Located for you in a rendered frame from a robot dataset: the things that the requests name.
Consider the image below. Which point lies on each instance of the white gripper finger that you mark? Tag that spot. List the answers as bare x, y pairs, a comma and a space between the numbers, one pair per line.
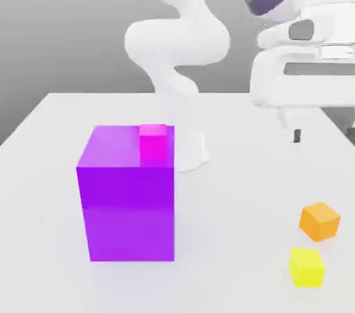
296, 135

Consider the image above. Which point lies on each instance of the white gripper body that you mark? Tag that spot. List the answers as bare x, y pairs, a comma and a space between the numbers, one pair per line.
266, 88

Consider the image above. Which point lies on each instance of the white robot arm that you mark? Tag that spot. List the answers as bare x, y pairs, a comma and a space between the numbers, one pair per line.
177, 41

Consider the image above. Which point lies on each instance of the small orange cube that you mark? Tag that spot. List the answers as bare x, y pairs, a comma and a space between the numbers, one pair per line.
319, 223

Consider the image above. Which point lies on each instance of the small magenta cube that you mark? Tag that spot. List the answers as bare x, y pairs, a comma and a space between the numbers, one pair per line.
153, 144

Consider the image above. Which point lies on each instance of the small yellow cube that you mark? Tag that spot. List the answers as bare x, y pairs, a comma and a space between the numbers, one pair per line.
306, 268

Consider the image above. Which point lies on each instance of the large purple box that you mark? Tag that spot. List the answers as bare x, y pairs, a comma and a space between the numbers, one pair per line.
127, 207

